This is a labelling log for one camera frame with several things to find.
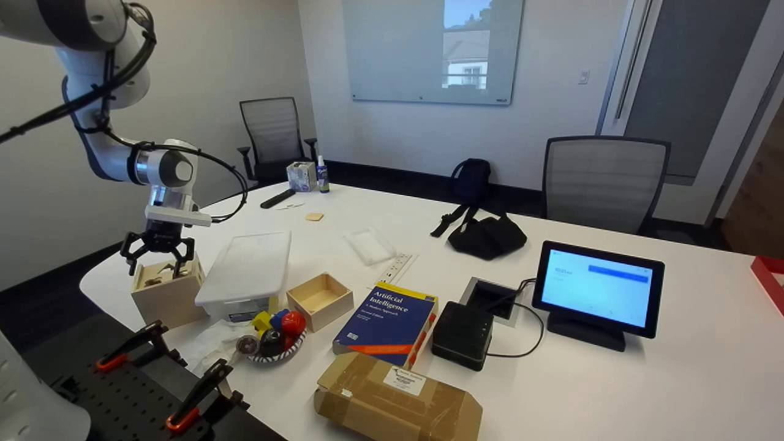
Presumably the white folded cloth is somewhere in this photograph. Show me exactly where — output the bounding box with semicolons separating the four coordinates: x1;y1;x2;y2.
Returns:
344;229;396;267

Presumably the bowl of coloured toys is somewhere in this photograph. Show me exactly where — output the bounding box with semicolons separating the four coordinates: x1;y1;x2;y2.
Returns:
235;305;310;368

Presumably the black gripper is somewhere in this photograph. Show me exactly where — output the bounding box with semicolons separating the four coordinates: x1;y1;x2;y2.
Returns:
116;217;198;278

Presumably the black mounting board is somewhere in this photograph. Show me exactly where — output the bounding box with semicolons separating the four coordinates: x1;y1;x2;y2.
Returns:
45;338;288;441

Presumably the black remote control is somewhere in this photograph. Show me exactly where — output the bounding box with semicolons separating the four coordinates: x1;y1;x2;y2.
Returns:
256;185;299;214

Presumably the grey mesh office chair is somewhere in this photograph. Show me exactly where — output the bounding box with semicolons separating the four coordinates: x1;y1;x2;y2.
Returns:
540;131;674;234

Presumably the black strap bag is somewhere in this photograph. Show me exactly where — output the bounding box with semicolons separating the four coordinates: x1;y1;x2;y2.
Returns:
428;203;528;261

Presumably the small black box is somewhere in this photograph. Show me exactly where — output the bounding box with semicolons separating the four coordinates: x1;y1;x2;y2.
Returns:
428;301;497;373

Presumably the wooden shape sorter cube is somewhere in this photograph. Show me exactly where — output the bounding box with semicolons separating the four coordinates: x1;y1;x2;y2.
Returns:
129;256;207;331

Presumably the black tablet on stand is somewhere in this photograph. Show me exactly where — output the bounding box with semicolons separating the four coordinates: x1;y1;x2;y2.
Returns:
530;240;665;354

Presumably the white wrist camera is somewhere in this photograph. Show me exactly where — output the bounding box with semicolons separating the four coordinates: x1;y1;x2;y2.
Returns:
142;203;213;228

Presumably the blue spray bottle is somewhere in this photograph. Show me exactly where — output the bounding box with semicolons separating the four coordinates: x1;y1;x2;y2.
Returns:
314;154;333;196

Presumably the small open wooden tray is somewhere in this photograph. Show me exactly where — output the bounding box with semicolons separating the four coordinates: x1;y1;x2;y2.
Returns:
283;270;358;332

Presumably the blue book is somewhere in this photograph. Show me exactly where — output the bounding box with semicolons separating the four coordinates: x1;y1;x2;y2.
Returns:
330;278;440;369

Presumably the clear plastic tissue container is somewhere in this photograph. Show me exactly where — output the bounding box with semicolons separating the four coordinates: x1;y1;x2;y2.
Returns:
283;160;319;196

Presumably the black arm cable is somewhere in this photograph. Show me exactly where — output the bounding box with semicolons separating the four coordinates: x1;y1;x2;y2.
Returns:
0;0;250;226

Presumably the wooden cube lid with holes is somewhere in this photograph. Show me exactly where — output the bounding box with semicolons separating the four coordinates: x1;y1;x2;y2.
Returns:
131;256;203;291

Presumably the black clamp orange handle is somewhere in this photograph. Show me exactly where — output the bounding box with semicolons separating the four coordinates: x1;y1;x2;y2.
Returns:
92;318;172;378
162;357;235;435

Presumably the grey framed black pad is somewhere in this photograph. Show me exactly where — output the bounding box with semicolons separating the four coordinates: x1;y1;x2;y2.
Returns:
457;277;523;323

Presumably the glass whiteboard on wall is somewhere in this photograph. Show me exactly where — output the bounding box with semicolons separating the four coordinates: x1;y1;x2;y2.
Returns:
341;0;526;109

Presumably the red flat object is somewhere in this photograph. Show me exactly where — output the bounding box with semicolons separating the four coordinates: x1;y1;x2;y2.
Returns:
749;255;784;318

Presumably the black mesh office chair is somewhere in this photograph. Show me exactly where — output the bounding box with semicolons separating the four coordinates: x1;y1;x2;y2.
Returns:
235;95;320;185

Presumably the brown cardboard box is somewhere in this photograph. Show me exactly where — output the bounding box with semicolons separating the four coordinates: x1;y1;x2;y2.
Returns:
310;350;485;441

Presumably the clear plastic ruler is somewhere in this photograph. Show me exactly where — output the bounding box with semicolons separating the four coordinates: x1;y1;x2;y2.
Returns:
376;250;417;289

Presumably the black tablet cable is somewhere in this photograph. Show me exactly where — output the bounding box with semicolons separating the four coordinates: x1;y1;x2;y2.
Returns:
486;277;549;363

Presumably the black backpack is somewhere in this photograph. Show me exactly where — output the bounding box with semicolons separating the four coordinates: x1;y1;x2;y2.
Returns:
447;156;495;207

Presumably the white plastic lidded container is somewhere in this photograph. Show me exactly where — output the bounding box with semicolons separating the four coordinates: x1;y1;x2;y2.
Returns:
192;228;294;326

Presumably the frosted glass door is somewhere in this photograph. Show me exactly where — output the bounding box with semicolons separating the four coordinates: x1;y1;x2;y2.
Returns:
598;0;784;228

